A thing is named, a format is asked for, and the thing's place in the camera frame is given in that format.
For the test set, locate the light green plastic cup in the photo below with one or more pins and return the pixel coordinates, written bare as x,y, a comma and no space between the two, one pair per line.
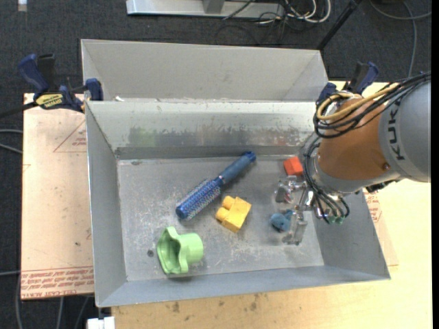
180,250

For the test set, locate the yellow toy building block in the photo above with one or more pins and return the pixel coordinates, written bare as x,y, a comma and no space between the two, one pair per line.
235,212

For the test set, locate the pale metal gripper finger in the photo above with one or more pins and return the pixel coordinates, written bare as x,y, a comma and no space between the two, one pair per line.
296,232
282,193

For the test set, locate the grey metal bin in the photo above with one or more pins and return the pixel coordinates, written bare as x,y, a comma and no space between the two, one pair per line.
205,129

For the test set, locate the blue hairbrush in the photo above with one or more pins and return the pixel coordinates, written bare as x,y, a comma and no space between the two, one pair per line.
205,192

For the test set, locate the blue toy animal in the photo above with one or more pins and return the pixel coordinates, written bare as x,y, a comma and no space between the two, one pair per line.
279,221

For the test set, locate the brown cardboard board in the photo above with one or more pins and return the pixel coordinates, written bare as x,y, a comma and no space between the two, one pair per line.
55,197

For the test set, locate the orange block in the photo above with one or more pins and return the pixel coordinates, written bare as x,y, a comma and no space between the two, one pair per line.
293,166

